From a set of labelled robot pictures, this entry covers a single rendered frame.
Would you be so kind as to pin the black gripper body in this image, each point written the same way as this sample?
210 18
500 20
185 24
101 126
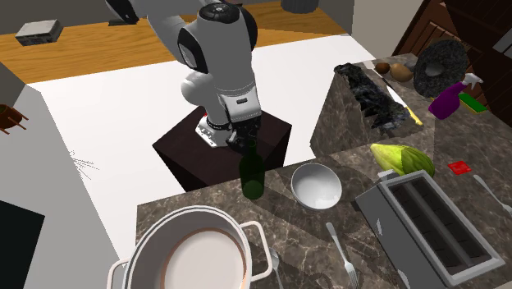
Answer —
245 129

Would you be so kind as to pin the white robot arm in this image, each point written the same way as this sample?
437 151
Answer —
224 60

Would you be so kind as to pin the green glass bottle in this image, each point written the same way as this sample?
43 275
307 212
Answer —
252 176

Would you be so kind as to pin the dark robot stand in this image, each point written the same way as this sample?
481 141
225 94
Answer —
200 164

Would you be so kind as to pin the white bowl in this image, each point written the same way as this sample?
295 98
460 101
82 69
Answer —
316 187

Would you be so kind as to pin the dark stone sink basin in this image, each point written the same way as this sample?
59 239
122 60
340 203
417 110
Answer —
372 96

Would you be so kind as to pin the dark grey round bin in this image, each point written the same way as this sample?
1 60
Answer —
299 5

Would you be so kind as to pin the silver spoon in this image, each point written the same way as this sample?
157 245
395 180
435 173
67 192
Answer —
275 260

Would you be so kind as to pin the brown kiwi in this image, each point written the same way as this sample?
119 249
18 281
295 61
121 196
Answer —
382 67

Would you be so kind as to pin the silver fork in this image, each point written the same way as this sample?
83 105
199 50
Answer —
490 191
340 250

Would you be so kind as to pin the green yellow cabbage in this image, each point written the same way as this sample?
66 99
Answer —
408 159

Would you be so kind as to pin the grey toaster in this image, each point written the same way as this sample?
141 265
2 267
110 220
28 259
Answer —
400 228

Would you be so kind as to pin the purple spray bottle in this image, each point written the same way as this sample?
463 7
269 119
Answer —
446 103

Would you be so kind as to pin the red flat card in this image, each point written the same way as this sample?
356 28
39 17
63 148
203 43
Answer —
459 167

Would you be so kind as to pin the grey flat box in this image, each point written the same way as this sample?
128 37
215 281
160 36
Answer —
38 33

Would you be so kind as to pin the green yellow sponge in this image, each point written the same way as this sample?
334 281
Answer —
474 103

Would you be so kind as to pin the brown wooden stool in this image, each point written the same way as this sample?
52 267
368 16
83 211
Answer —
8 116

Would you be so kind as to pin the dark wooden door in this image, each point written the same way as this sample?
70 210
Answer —
488 48

